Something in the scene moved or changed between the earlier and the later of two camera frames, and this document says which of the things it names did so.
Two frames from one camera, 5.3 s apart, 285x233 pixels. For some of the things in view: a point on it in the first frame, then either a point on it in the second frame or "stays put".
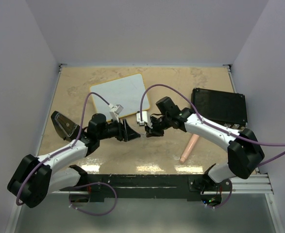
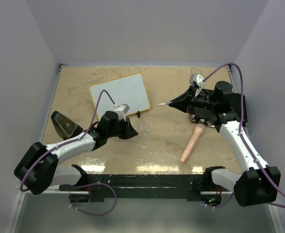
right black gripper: [153, 131] -> [183, 102]
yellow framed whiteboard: [126, 91] stays put
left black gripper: [125, 132] stays put
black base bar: [171, 187] stays put
